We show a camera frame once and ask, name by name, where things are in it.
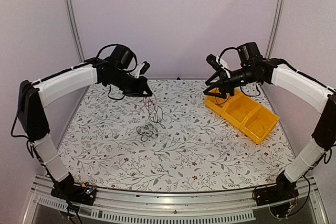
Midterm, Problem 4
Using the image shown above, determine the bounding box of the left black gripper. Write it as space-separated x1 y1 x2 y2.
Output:
107 70 153 98

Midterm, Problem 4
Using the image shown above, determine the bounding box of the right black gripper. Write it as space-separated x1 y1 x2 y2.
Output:
204 65 260 99

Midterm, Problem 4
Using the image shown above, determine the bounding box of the red cable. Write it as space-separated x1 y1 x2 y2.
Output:
214 87 233 110

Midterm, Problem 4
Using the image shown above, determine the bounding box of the cable pile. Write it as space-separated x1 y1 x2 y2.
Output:
135 97 167 142

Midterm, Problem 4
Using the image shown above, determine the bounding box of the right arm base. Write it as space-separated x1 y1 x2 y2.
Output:
252 176 299 219

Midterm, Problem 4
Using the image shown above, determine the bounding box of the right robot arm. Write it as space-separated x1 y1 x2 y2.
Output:
204 42 335 201

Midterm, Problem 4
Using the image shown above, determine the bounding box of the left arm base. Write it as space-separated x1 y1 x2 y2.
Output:
51 175 97 206

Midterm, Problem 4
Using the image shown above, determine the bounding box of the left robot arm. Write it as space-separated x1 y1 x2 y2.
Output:
14 44 152 200

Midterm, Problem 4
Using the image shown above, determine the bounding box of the yellow bin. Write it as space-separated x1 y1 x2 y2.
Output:
204 89 242 115
239 106 280 145
220 93 261 130

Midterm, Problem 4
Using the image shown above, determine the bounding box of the yellow bin middle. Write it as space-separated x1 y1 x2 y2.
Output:
220 93 261 130

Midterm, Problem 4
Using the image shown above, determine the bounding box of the floral table mat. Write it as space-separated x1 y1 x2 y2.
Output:
59 80 294 192

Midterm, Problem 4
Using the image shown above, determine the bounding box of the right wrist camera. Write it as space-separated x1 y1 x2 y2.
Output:
206 54 231 77

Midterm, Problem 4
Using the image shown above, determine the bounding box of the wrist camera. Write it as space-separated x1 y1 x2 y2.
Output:
206 54 231 77
130 61 150 79

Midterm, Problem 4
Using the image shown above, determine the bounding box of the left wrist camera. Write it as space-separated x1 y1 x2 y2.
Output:
130 61 150 79

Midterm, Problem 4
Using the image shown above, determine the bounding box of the aluminium front rail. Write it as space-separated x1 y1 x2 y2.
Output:
23 175 332 223

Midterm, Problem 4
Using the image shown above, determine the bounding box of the right aluminium post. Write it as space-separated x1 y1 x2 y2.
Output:
265 0 285 58

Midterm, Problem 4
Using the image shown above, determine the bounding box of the aluminium post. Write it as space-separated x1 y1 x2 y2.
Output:
265 0 285 58
64 0 85 62

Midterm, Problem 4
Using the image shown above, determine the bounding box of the left aluminium post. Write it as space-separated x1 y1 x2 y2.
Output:
64 0 85 62

